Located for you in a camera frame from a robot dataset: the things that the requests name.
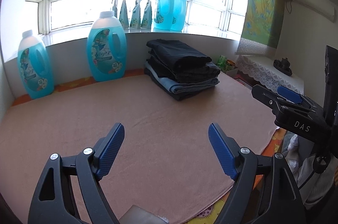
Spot black pants pink waistband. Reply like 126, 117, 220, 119
146, 39, 212, 71

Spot dark teapot ornament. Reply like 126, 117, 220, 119
273, 58, 292, 76

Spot white lace table cloth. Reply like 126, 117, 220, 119
236, 55, 304, 95

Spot orange floral bed sheet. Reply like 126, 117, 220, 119
10, 68, 287, 224

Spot grey-blue folded jeans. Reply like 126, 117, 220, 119
144, 68, 219, 95

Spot green snack packet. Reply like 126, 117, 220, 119
217, 55, 227, 71

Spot dark textured folded pants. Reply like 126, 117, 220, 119
147, 56, 221, 83

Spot white air conditioner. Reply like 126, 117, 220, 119
293, 0, 335, 22

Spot blue detergent bottle right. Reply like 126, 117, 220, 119
86, 11, 127, 82

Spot blue detergent bottle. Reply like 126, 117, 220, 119
86, 11, 127, 82
17, 30, 55, 99

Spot blue detergent bottle left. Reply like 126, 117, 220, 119
17, 30, 55, 99

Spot detergent refill pouch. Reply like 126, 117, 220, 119
119, 0, 129, 29
129, 0, 141, 29
110, 0, 118, 18
141, 0, 152, 29

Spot landscape wall scroll painting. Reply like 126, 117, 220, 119
237, 0, 285, 58

